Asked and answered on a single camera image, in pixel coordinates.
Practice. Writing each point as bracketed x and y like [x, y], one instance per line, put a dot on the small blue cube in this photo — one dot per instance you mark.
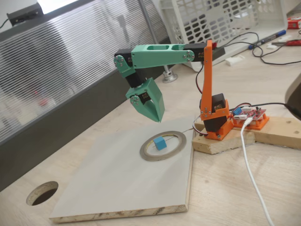
[160, 143]

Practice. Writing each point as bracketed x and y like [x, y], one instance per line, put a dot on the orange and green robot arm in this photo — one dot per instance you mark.
[160, 56]

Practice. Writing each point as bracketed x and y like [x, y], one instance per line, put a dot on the round metal partition foot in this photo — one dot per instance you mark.
[170, 77]

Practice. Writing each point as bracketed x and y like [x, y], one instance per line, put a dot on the ribbed translucent desk partition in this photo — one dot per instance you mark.
[70, 58]

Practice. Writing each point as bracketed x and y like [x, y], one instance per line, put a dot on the white chipboard panel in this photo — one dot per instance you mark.
[105, 176]

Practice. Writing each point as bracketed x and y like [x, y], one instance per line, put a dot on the pale wooden base block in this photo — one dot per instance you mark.
[223, 144]

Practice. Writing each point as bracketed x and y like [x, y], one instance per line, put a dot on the white plastic printed part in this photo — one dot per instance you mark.
[235, 60]

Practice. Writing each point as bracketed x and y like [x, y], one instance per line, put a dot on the red controller circuit board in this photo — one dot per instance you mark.
[251, 114]

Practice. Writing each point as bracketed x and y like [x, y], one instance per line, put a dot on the pale wooden plank with holes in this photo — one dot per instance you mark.
[277, 131]

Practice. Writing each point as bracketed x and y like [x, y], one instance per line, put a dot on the small white plastic piece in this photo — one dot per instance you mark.
[272, 46]

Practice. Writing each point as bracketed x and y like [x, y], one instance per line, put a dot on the blue capped marker pen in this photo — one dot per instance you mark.
[270, 38]

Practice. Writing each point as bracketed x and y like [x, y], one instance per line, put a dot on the beige and dark rounded object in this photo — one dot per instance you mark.
[296, 96]

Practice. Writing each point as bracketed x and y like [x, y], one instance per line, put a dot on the black box device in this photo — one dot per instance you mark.
[23, 14]

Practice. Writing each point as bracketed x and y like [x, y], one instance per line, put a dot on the white perforated plastic crate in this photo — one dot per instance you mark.
[272, 16]

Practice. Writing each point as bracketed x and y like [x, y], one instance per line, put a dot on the small red box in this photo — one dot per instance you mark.
[294, 24]

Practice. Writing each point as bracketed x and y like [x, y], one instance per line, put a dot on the black power strip red switch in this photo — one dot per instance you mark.
[218, 53]

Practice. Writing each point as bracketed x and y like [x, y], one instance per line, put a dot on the orange printed board mount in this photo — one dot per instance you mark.
[261, 124]

